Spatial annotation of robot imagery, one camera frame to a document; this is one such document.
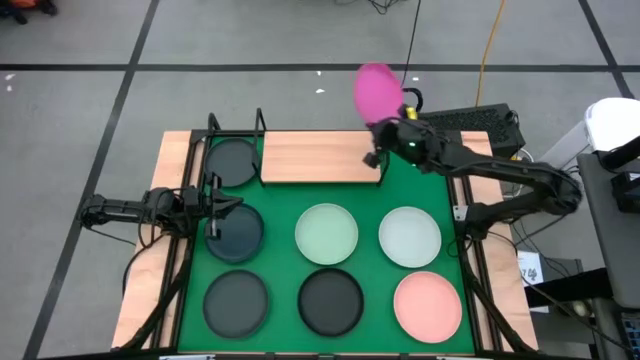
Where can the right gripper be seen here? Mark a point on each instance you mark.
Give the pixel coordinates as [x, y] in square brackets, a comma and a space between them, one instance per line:
[425, 160]

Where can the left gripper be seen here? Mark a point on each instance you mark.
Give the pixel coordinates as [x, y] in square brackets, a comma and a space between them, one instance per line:
[170, 212]

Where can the magenta plate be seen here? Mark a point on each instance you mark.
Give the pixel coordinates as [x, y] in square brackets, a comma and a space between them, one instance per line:
[377, 92]

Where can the dark blue plate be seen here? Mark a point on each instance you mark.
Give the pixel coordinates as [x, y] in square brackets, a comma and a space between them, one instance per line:
[240, 239]

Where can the dark grey plate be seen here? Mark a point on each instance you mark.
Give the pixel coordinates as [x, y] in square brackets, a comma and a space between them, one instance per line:
[236, 303]
[230, 160]

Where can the mint green plate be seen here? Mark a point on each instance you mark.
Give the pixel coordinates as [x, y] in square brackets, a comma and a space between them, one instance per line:
[326, 233]

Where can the pale grey plate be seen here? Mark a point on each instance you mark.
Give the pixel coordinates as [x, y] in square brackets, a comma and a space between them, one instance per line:
[410, 236]

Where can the black plate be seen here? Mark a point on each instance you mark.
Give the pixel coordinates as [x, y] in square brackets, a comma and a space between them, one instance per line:
[330, 301]

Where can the salmon pink plate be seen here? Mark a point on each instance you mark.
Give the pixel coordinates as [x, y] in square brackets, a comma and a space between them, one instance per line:
[427, 306]

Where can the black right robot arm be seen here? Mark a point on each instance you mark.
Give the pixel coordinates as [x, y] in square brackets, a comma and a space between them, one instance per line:
[525, 175]

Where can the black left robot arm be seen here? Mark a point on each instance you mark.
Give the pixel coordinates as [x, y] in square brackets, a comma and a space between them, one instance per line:
[115, 206]

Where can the green table mat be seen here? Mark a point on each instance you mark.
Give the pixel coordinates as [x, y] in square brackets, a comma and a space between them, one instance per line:
[370, 200]

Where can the black computer box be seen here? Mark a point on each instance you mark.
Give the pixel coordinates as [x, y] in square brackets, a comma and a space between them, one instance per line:
[475, 122]

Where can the white paper label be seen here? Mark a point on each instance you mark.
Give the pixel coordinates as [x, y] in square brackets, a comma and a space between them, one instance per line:
[530, 267]

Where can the white rounded appliance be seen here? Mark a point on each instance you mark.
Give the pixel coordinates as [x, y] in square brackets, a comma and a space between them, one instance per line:
[615, 122]

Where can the grey desk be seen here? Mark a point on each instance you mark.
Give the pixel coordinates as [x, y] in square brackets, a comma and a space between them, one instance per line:
[610, 240]

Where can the black and orange floor object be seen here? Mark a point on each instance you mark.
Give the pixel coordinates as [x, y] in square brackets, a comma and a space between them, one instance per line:
[25, 7]

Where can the black keyboard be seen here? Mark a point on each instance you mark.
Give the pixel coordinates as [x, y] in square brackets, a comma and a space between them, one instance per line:
[631, 330]

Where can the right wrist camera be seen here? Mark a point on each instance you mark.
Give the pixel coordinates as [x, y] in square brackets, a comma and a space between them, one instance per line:
[412, 145]

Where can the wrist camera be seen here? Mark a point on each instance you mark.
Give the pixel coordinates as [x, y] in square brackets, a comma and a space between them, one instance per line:
[187, 196]
[412, 145]

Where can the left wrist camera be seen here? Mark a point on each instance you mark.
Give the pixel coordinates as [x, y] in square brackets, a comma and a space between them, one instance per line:
[187, 196]

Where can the silver metal bracket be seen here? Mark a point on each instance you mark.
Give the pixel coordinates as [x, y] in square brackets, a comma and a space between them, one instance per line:
[460, 213]

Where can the black table side frame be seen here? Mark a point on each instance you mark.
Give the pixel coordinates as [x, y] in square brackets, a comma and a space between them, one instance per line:
[150, 320]
[502, 320]

